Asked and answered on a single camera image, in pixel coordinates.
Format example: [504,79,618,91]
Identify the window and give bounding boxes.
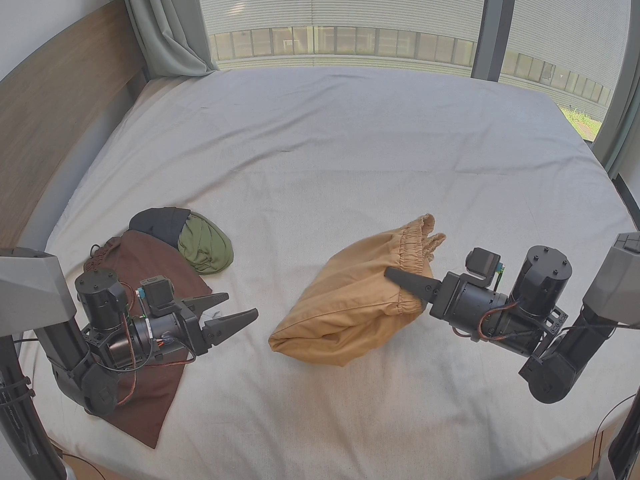
[192,0,640,179]

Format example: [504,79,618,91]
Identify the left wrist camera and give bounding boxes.
[139,277,176,318]

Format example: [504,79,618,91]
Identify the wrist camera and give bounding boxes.
[466,247,502,288]
[139,277,176,318]

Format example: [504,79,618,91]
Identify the grey-green curtain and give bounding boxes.
[119,0,221,80]

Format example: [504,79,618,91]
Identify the brown shorts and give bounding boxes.
[82,231,213,450]

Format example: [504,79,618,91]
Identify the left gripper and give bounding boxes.
[130,292,260,365]

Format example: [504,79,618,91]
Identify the tan shorts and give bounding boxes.
[268,213,447,368]

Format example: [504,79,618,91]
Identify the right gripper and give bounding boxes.
[429,270,512,344]

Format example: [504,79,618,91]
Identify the black garment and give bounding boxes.
[129,208,193,251]

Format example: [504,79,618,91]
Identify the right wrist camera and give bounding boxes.
[466,247,502,288]

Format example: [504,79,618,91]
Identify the green garment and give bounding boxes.
[177,213,236,275]

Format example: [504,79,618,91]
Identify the bed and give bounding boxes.
[0,0,640,480]

